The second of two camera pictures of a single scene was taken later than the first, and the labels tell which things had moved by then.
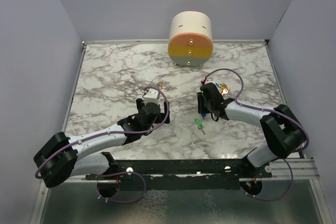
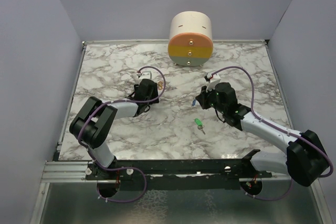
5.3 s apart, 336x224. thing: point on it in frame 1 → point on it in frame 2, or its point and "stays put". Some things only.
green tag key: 200,125 stays put
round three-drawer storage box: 190,42 stays put
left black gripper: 161,116 → 154,95
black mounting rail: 129,169 stays put
